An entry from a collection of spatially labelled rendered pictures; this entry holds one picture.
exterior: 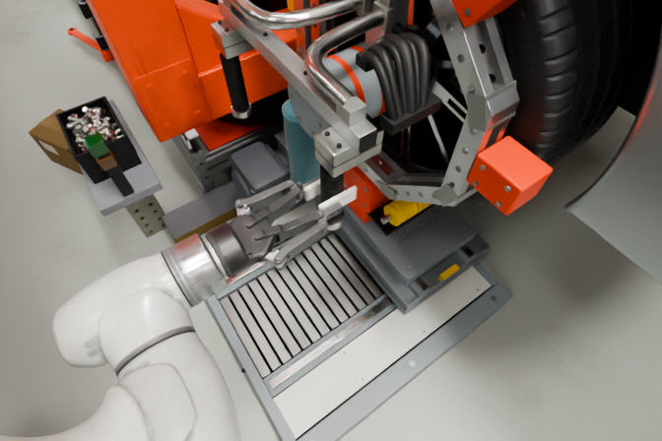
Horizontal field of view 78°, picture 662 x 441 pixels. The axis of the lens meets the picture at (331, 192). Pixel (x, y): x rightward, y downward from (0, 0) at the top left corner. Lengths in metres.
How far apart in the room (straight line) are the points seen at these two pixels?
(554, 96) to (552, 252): 1.13
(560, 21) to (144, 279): 0.63
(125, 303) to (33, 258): 1.33
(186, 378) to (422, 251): 0.93
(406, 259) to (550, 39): 0.83
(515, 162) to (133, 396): 0.59
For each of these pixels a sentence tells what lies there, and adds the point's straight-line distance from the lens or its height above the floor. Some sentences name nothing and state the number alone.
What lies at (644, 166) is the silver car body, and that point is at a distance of 0.74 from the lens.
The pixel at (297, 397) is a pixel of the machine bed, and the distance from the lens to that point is 1.31.
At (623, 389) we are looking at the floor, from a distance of 1.65.
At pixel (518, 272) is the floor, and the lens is 1.65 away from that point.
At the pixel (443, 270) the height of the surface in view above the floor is 0.15.
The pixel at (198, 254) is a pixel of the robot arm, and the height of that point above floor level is 0.87.
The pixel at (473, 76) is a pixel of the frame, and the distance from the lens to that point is 0.63.
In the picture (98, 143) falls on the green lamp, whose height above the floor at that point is 0.66.
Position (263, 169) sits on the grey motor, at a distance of 1.26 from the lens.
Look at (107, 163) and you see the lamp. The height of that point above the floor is 0.59.
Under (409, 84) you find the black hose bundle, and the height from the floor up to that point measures 1.01.
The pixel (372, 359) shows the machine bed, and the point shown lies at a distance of 1.33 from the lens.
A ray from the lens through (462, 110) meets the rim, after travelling 0.83.
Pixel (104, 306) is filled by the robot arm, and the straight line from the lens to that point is 0.58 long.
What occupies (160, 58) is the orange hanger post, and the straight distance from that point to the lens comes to 1.11.
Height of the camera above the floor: 1.36
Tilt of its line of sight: 53 degrees down
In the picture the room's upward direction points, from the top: straight up
